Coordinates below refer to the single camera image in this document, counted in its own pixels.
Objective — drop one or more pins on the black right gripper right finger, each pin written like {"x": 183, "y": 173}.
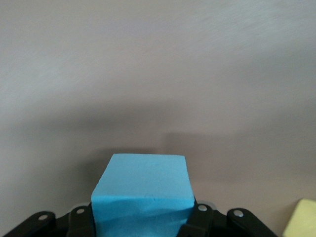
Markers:
{"x": 205, "y": 222}

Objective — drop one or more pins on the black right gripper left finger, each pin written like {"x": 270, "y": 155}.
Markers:
{"x": 79, "y": 222}

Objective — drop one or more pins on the light blue foam cube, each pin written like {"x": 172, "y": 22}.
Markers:
{"x": 143, "y": 185}

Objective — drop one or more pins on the yellow foam cube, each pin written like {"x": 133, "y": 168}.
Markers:
{"x": 303, "y": 219}

